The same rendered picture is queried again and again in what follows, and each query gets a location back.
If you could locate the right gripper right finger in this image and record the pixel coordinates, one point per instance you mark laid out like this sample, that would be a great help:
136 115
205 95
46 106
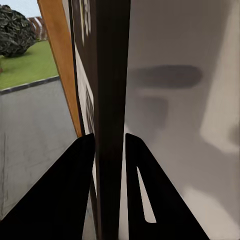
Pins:
174 220

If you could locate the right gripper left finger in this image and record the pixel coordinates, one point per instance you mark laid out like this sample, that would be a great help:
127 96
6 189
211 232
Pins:
55 207

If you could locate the poster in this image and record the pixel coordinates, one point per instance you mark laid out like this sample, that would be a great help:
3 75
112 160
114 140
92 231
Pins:
100 41

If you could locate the door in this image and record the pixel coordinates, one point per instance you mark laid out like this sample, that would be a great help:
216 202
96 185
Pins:
39 118

